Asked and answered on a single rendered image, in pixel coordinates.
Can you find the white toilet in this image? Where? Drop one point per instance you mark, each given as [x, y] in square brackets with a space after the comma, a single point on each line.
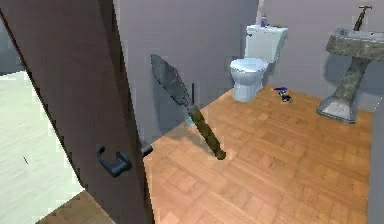
[253, 63]

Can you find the purple and black small object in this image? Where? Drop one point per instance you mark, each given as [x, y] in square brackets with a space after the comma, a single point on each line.
[284, 95]

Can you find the purple bottle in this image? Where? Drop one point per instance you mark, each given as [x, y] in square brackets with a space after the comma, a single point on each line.
[264, 20]

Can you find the dark brown room door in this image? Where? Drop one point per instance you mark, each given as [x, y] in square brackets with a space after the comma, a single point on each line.
[76, 83]

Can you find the red flat object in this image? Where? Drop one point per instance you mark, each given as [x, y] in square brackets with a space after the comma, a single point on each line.
[277, 26]

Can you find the brown sink faucet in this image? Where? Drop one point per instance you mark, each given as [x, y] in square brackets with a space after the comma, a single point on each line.
[361, 18]

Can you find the grey stone pedestal sink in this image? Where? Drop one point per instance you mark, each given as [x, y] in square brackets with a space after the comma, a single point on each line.
[350, 73]

